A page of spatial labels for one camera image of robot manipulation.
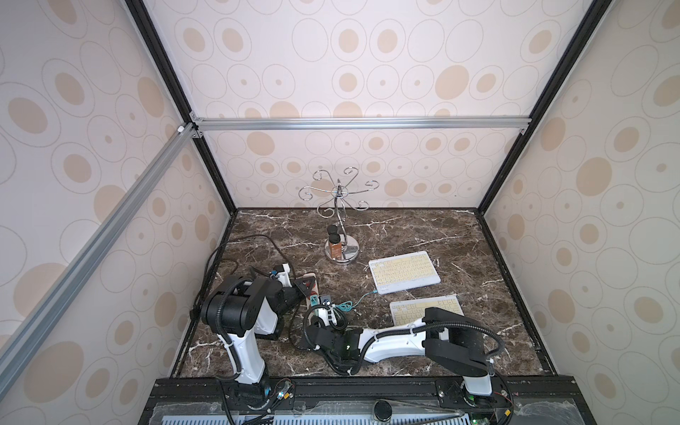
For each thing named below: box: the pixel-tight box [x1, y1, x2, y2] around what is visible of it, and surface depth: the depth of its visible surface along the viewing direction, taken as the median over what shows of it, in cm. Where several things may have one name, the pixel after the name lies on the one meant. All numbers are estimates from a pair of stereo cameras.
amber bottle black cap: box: [326, 224, 343, 261], surface depth 99 cm
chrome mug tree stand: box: [298, 166, 380, 265], surface depth 97 cm
